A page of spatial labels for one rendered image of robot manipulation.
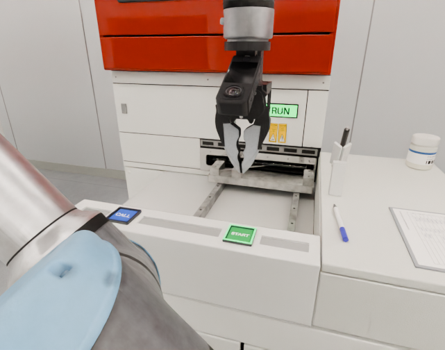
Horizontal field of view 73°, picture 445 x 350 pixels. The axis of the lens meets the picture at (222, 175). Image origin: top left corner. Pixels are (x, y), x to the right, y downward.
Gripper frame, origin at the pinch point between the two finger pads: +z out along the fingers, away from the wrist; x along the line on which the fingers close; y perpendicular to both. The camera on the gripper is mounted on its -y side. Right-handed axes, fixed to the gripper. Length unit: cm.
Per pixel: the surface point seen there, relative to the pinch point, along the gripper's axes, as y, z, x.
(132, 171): 59, 31, 62
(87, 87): 207, 16, 203
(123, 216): 0.2, 14.3, 25.7
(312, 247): 1.0, 14.7, -13.5
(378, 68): 207, -6, -54
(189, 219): 3.6, 14.7, 11.8
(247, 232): 1.6, 14.2, -1.3
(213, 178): 46, 24, 20
